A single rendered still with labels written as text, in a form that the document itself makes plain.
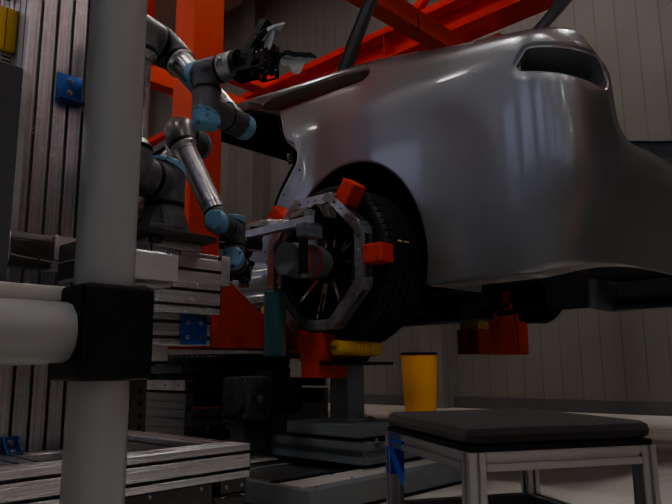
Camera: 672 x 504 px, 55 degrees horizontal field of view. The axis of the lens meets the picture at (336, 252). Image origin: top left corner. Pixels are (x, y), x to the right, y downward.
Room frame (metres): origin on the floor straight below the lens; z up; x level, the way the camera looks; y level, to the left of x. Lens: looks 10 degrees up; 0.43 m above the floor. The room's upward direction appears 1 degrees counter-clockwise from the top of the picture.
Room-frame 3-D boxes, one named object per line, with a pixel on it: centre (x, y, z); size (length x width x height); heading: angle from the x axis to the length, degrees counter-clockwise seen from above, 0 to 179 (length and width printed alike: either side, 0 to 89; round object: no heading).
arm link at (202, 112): (1.64, 0.33, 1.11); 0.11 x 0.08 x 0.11; 151
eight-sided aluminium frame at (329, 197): (2.57, 0.08, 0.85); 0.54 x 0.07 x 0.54; 46
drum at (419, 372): (6.68, -0.84, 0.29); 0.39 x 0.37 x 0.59; 135
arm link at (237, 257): (2.22, 0.35, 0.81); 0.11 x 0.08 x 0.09; 2
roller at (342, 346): (2.56, -0.08, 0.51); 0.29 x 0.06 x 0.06; 136
